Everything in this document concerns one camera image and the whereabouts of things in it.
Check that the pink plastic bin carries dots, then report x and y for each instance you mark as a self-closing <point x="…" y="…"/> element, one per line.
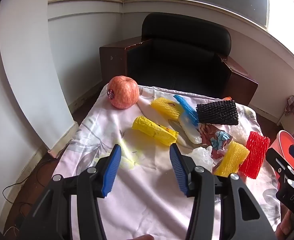
<point x="283" y="141"/>

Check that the yellow foam net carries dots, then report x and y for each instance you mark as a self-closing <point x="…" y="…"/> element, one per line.
<point x="167" y="107"/>
<point x="231" y="160"/>

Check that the black foam net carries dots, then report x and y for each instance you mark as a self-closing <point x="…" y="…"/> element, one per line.
<point x="216" y="113"/>

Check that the floral blanket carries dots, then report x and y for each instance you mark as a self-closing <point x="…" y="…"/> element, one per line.
<point x="147" y="205"/>

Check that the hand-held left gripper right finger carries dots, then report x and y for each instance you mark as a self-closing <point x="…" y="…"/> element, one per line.
<point x="178" y="172"/>

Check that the white plastic bag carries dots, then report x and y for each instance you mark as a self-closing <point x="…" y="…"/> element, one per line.
<point x="201" y="155"/>

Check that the person's right hand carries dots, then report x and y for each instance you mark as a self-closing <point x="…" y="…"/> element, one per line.
<point x="286" y="226"/>

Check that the white foam block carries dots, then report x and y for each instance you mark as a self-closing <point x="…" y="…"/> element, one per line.
<point x="190" y="130"/>

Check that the yellow plastic bag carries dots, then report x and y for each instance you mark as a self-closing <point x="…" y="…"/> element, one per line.
<point x="153" y="130"/>

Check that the black leather armchair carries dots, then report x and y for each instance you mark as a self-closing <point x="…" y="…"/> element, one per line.
<point x="176" y="60"/>

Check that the blue foam net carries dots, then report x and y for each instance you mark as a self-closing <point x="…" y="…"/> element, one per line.
<point x="186" y="108"/>

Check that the red foam net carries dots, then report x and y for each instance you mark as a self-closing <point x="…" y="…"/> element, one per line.
<point x="254" y="157"/>

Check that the orange plastic piece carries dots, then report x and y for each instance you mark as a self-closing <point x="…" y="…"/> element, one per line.
<point x="227" y="98"/>

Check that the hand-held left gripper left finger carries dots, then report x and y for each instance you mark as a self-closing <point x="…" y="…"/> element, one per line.
<point x="112" y="172"/>

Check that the red apple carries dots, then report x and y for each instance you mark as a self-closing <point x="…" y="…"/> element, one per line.
<point x="123" y="92"/>

